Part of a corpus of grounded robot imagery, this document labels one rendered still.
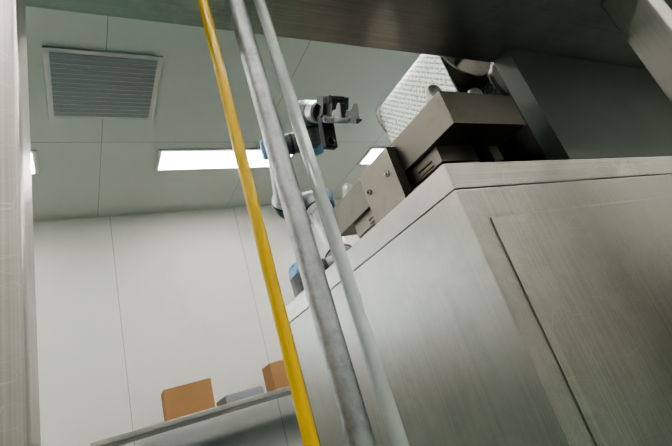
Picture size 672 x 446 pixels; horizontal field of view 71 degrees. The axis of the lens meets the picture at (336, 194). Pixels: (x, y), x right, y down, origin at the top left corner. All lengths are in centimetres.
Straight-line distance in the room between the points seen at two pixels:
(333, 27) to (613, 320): 55
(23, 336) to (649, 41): 90
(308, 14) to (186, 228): 424
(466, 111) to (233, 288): 410
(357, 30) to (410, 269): 36
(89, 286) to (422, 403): 400
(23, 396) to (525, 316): 51
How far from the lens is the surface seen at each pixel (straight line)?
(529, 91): 90
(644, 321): 77
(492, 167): 69
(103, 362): 439
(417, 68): 109
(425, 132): 75
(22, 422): 22
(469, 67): 105
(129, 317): 448
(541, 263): 66
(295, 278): 158
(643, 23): 95
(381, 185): 81
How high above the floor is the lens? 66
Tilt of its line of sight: 23 degrees up
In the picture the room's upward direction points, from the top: 18 degrees counter-clockwise
